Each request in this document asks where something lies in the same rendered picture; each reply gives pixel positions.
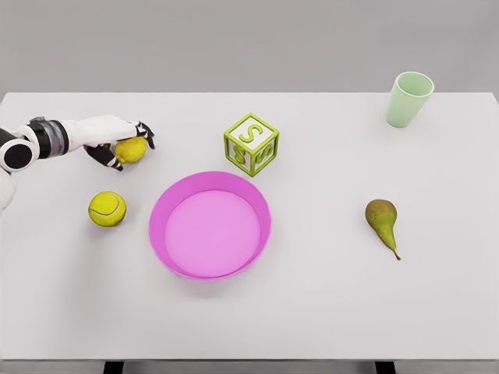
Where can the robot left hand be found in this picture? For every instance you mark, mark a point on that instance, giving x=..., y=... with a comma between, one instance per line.
x=105, y=128

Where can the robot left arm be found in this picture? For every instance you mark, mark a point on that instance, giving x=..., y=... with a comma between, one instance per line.
x=27, y=146

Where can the green letter S block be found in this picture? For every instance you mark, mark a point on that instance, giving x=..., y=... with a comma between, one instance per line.
x=251, y=144

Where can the pink plate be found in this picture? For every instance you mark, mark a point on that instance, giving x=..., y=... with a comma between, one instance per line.
x=210, y=226

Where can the green pear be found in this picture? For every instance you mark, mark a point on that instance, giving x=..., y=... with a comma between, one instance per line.
x=382, y=218

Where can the yellow lemon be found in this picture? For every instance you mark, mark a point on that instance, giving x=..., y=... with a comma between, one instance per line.
x=130, y=151

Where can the light green cup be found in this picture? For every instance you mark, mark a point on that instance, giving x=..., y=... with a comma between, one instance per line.
x=407, y=101

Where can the yellow tennis ball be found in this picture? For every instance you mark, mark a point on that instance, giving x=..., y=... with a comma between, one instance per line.
x=107, y=208

